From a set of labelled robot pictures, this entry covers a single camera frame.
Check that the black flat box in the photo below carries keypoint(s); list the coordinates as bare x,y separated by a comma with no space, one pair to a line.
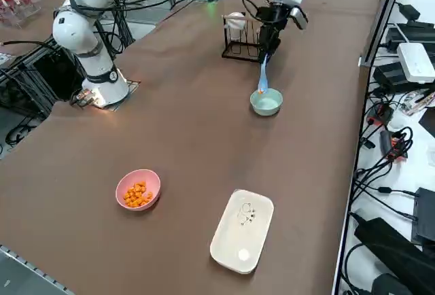
391,74

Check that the red black adapter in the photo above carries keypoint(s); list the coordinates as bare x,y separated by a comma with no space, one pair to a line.
380,115

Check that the large black case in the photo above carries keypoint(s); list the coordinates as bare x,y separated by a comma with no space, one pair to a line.
391,244

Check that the black upright box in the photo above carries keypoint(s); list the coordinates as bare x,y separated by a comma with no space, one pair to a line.
425,213

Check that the black frame cart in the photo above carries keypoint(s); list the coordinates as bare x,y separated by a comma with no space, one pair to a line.
51,70

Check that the wooden rack bar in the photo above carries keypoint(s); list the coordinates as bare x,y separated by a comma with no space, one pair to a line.
238,18

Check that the clear acrylic shelf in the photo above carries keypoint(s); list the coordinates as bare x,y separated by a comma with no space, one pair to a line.
17,9

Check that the blue spoon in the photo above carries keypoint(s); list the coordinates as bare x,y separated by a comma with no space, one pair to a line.
263,77

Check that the aluminium frame post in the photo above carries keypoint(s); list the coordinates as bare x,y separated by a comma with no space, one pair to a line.
383,19

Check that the white cup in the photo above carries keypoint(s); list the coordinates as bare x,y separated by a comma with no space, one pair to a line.
235,24

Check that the orange popcorn pile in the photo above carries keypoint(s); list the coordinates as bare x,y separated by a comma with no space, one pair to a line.
136,194

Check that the pink bowl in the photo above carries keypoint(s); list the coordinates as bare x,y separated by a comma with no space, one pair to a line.
149,200

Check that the white flat power box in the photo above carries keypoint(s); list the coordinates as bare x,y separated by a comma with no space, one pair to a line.
416,62

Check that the black power brick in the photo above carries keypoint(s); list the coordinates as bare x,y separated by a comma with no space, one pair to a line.
408,35

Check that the white rectangular tray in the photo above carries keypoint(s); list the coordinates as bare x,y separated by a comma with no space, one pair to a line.
241,230

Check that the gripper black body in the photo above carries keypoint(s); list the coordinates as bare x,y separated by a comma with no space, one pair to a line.
272,16

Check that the aluminium rail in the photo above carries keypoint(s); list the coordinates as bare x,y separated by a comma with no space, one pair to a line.
20,264

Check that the green bowl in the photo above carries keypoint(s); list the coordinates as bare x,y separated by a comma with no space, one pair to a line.
266,104

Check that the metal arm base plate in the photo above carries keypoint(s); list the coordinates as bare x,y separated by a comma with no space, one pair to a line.
133,83

